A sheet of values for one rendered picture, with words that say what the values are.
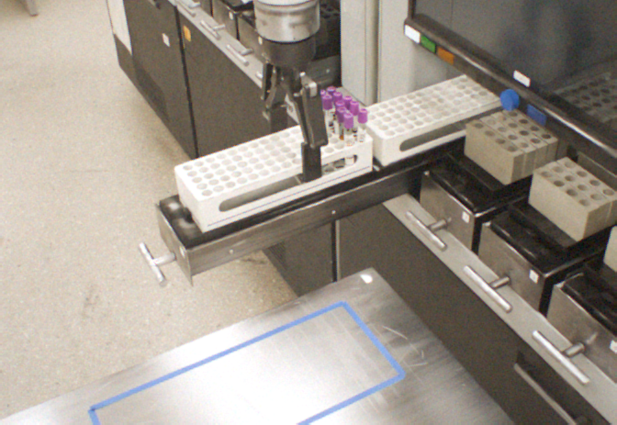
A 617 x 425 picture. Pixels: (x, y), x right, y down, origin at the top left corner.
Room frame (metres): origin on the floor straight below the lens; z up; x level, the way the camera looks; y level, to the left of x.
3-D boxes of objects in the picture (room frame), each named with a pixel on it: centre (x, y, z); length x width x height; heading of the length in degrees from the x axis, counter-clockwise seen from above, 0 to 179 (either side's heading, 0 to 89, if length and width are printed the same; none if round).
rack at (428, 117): (1.13, -0.24, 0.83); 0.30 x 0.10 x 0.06; 117
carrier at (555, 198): (0.86, -0.37, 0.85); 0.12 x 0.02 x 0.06; 26
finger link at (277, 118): (1.06, 0.03, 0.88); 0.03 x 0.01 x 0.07; 117
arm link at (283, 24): (1.01, 0.01, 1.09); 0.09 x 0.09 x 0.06
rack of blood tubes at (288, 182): (0.99, 0.04, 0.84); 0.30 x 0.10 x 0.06; 117
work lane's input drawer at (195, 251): (1.05, -0.08, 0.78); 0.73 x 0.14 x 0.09; 117
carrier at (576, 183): (0.87, -0.39, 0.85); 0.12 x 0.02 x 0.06; 26
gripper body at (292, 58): (1.01, 0.01, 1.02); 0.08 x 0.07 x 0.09; 27
